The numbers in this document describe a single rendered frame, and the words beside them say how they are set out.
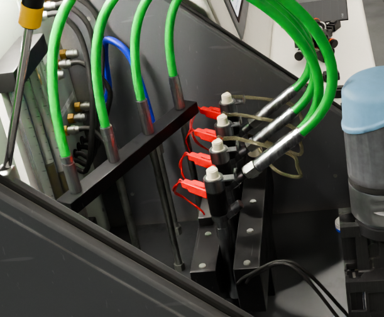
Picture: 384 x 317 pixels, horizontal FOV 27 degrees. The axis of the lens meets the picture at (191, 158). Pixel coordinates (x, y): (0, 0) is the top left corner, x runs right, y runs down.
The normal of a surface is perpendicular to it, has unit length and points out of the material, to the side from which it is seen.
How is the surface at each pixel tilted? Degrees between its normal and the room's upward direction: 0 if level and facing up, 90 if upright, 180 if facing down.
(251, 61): 90
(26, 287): 90
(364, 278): 0
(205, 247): 0
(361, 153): 90
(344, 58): 0
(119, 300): 90
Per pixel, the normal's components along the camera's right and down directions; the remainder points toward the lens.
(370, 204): -0.57, 0.48
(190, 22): -0.12, 0.50
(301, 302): -0.18, -0.86
